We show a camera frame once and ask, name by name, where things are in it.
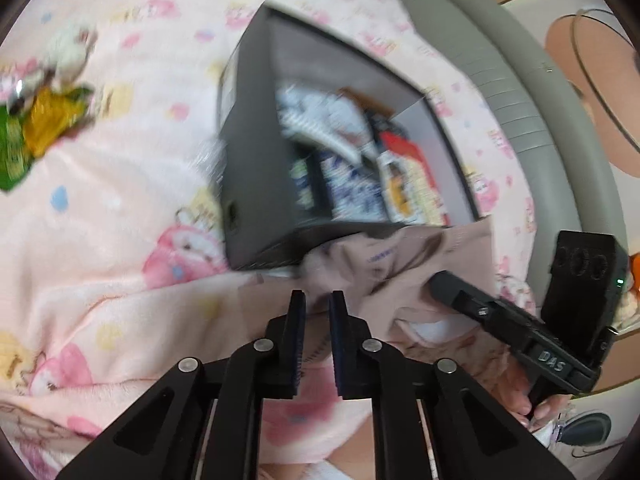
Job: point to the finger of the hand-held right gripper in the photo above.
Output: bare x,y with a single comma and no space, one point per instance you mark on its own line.
475,305

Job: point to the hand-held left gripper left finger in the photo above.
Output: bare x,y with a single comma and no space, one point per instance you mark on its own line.
295,340

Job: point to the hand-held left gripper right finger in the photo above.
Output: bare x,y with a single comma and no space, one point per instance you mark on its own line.
340,345

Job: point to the pink beige cloth pouch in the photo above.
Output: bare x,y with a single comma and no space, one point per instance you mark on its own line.
375,270

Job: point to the black cardboard box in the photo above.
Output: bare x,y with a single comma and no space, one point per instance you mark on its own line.
255,160

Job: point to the yellow foil packet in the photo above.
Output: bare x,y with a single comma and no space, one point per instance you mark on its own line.
50,120

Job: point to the green foil packet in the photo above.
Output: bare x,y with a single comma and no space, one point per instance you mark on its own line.
12,155

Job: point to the white plush toy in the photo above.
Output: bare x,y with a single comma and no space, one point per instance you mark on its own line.
70,50

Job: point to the person's right hand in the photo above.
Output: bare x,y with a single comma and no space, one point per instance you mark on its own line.
515,390

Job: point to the grey round device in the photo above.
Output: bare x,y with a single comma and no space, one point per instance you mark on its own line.
587,425

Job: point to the red printed packet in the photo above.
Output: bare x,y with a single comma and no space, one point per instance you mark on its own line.
410,180

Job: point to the pink printed blanket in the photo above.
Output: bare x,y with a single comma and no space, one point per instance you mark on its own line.
125,235

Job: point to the grey padded headboard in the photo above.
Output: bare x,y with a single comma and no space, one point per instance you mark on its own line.
525,110

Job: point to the white plastic comb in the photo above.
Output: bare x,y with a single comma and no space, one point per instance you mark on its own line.
325,130

